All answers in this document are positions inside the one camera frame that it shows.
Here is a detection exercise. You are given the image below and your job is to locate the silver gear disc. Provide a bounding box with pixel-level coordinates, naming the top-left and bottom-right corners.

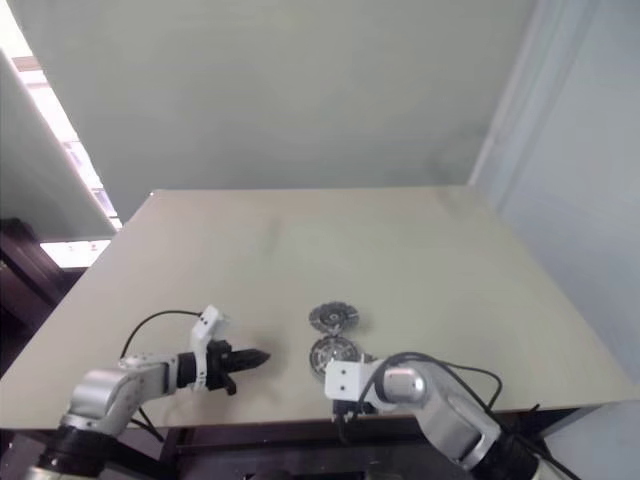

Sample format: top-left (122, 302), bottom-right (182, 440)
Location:
top-left (310, 338), bottom-right (358, 376)

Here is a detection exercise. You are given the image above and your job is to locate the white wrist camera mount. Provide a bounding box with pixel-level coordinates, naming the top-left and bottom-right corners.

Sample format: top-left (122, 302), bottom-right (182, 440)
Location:
top-left (323, 360), bottom-right (377, 403)
top-left (188, 305), bottom-right (231, 392)

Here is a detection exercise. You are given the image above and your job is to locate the dark wooden furniture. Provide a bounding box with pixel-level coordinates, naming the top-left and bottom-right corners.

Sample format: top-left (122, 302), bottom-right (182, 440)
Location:
top-left (0, 217), bottom-right (77, 342)

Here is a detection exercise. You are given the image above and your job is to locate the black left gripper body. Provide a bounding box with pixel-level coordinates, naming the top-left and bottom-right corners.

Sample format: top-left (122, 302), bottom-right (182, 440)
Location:
top-left (204, 339), bottom-right (239, 397)

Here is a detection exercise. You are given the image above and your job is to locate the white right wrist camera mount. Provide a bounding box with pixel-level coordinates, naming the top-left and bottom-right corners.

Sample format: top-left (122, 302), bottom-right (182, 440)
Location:
top-left (323, 360), bottom-right (377, 403)

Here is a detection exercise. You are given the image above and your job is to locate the dark gear disc top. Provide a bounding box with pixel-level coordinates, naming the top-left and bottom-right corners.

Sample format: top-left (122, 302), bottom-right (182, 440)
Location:
top-left (307, 301), bottom-right (362, 336)

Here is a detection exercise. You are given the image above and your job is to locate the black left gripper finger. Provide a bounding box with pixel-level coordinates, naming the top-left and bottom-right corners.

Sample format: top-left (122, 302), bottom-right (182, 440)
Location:
top-left (230, 357), bottom-right (271, 375)
top-left (230, 347), bottom-right (272, 363)

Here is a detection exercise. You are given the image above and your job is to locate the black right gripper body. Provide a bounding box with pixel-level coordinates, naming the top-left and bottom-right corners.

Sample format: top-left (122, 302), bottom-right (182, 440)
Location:
top-left (330, 398), bottom-right (374, 421)

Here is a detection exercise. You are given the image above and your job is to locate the dark table frame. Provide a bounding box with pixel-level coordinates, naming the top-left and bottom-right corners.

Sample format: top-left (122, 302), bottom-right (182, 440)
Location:
top-left (0, 403), bottom-right (594, 480)

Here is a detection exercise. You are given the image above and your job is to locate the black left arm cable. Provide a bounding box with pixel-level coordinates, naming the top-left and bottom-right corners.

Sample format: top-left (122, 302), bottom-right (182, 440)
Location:
top-left (123, 310), bottom-right (204, 356)

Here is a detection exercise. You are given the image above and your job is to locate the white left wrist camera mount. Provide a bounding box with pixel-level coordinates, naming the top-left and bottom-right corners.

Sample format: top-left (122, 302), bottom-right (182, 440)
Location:
top-left (188, 305), bottom-right (231, 392)

